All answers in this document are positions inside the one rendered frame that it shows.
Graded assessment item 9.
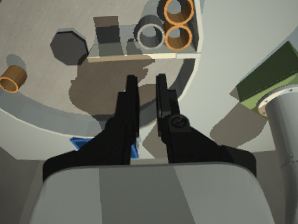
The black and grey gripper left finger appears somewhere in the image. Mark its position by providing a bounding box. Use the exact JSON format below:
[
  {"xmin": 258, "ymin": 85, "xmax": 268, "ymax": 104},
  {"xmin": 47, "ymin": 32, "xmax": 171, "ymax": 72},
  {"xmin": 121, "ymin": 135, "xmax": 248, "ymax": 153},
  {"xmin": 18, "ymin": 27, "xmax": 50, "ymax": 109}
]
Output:
[{"xmin": 43, "ymin": 75, "xmax": 140, "ymax": 182}]

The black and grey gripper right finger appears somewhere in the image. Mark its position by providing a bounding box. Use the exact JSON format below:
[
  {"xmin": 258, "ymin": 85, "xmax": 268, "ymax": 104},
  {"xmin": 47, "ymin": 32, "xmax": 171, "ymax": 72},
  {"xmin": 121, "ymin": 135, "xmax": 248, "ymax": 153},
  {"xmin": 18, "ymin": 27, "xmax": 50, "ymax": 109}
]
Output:
[{"xmin": 156, "ymin": 74, "xmax": 257, "ymax": 179}]

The grey metal cylinder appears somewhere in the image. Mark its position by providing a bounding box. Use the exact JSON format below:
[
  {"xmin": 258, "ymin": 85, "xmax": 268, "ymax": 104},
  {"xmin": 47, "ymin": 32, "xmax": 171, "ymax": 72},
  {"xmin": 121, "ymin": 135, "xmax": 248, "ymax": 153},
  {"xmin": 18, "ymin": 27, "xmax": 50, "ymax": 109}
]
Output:
[{"xmin": 137, "ymin": 15, "xmax": 165, "ymax": 50}]

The bronze bushing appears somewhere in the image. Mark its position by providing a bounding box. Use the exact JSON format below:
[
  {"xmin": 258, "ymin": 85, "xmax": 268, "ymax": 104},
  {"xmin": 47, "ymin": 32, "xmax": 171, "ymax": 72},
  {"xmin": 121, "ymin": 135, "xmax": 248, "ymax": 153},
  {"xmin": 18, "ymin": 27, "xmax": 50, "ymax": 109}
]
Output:
[
  {"xmin": 162, "ymin": 0, "xmax": 194, "ymax": 25},
  {"xmin": 163, "ymin": 20, "xmax": 192, "ymax": 51},
  {"xmin": 0, "ymin": 65, "xmax": 27, "ymax": 93}
]

